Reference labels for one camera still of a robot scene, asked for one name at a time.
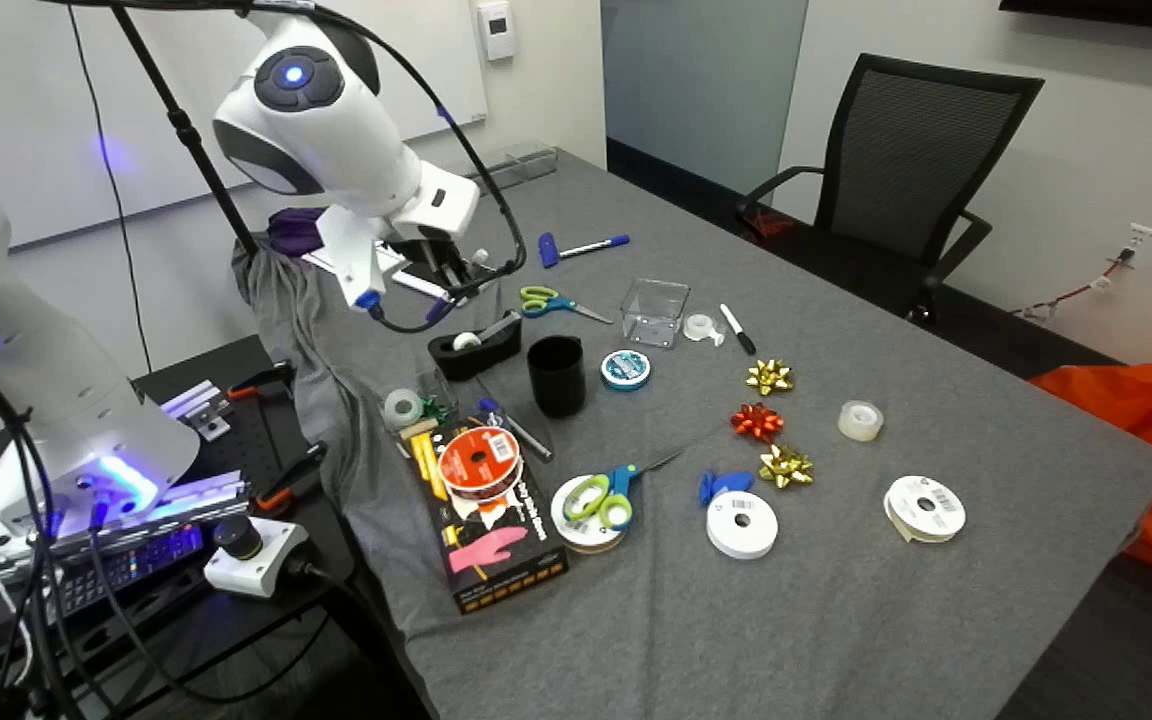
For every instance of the black cup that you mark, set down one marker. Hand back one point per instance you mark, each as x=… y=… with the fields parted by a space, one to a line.
x=558 y=381

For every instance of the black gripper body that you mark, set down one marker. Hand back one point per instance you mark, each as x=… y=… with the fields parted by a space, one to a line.
x=441 y=248

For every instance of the black camera stand pole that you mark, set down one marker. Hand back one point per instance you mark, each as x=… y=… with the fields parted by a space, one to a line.
x=181 y=127

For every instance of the red gift bow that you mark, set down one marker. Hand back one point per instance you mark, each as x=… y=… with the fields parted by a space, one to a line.
x=757 y=421

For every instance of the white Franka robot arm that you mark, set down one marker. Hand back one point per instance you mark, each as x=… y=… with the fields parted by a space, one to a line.
x=323 y=132

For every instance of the blue pen with white barrel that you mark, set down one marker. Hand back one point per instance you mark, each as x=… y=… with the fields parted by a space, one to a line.
x=599 y=247

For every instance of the purple rubber glove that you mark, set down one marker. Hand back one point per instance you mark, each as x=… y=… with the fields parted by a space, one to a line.
x=295 y=229

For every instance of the black mesh office chair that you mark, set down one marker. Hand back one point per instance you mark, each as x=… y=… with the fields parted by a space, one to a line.
x=919 y=160

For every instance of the black gloves package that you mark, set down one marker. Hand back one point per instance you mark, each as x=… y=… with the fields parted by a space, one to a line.
x=497 y=561

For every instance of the dark blue pen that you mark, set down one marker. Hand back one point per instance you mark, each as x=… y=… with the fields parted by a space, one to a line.
x=515 y=427

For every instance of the white marker with black cap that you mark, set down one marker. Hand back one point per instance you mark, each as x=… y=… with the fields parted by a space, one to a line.
x=736 y=331

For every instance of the black tape dispenser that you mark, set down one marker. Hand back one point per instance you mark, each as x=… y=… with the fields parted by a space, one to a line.
x=478 y=350

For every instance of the white ribbon spool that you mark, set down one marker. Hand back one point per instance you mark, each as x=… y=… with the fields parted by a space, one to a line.
x=743 y=525
x=580 y=535
x=925 y=508

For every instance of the green and blue scissors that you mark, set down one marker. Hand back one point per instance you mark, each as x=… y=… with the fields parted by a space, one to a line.
x=599 y=496

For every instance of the white wall thermostat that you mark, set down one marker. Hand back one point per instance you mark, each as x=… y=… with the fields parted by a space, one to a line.
x=497 y=24

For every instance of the red ribbon spool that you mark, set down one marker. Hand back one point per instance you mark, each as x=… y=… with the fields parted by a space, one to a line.
x=482 y=463

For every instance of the black wall television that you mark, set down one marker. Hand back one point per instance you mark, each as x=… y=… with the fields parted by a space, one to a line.
x=1111 y=11

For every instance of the white wall whiteboard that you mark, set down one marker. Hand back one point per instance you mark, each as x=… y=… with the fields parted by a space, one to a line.
x=137 y=95

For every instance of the clear plastic cube box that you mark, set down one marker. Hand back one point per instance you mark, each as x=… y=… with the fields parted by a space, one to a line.
x=653 y=314

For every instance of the white wall outlet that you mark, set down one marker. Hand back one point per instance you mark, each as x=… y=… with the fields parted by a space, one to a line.
x=1141 y=247

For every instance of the black equipment cart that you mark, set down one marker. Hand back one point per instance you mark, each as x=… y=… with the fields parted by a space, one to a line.
x=137 y=640

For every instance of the blue gift bow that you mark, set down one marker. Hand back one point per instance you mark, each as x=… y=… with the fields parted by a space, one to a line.
x=720 y=486

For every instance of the blue round lid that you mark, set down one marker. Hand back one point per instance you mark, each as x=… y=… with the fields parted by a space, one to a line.
x=626 y=370

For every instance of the silver metal bracket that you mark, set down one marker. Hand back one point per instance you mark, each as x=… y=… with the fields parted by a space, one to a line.
x=196 y=410

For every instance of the orange plastic bag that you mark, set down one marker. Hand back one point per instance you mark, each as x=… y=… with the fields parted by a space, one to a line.
x=1149 y=455

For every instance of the small clear tape roll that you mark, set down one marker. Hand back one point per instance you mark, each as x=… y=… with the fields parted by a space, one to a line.
x=862 y=421

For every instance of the gold gift bow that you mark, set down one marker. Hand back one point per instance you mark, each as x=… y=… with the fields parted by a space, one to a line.
x=770 y=377
x=787 y=464

